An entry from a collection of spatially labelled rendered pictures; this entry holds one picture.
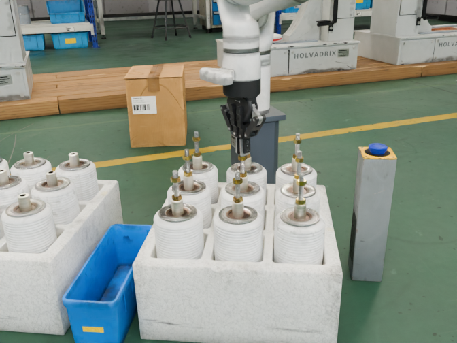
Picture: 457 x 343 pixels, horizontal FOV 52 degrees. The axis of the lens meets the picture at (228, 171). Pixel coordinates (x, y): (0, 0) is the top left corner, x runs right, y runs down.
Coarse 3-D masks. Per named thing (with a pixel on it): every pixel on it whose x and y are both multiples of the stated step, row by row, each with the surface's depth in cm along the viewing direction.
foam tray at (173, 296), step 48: (144, 288) 90; (192, 288) 89; (240, 288) 88; (288, 288) 86; (336, 288) 85; (144, 336) 94; (192, 336) 93; (240, 336) 92; (288, 336) 91; (336, 336) 90
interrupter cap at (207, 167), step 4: (184, 164) 114; (192, 164) 115; (204, 164) 115; (208, 164) 114; (212, 164) 114; (184, 168) 112; (192, 168) 113; (204, 168) 113; (208, 168) 112; (212, 168) 112; (192, 172) 110; (196, 172) 110; (200, 172) 110; (204, 172) 110
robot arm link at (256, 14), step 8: (264, 0) 118; (272, 0) 116; (280, 0) 114; (288, 0) 113; (296, 0) 112; (304, 0) 112; (256, 8) 121; (264, 8) 119; (272, 8) 118; (280, 8) 117; (256, 16) 123
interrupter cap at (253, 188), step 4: (228, 184) 103; (232, 184) 103; (248, 184) 103; (252, 184) 103; (256, 184) 102; (228, 188) 101; (232, 188) 101; (248, 188) 102; (252, 188) 101; (256, 188) 101; (228, 192) 99; (232, 192) 99; (240, 192) 99; (244, 192) 99; (248, 192) 99; (252, 192) 99; (256, 192) 99; (244, 196) 98
